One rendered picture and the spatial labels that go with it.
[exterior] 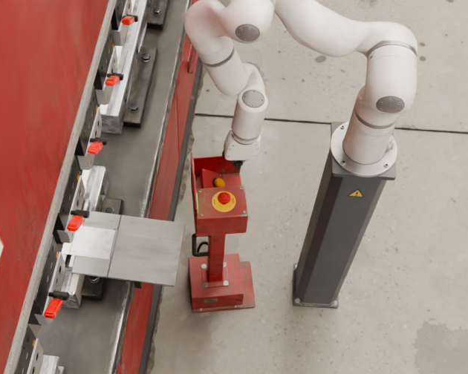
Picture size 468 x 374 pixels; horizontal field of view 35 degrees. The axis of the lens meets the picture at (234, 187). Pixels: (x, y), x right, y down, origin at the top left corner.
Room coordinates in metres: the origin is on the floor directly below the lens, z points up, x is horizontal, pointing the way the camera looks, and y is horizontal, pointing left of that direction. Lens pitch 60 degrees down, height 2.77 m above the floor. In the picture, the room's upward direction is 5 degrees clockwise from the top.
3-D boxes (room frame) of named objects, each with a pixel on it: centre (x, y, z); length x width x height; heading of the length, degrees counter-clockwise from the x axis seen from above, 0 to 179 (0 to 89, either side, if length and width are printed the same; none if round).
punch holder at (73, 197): (0.82, 0.40, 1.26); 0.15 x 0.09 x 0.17; 177
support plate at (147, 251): (0.83, 0.26, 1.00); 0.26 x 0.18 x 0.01; 87
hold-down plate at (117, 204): (0.88, 0.35, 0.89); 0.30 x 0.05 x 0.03; 177
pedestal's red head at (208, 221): (1.16, 0.05, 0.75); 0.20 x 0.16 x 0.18; 10
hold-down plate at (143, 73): (1.44, 0.32, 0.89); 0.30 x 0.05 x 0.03; 177
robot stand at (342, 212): (1.20, -0.36, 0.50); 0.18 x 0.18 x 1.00; 1
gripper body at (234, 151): (1.22, -0.01, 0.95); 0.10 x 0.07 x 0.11; 100
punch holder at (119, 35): (1.41, 0.37, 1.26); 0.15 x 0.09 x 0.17; 177
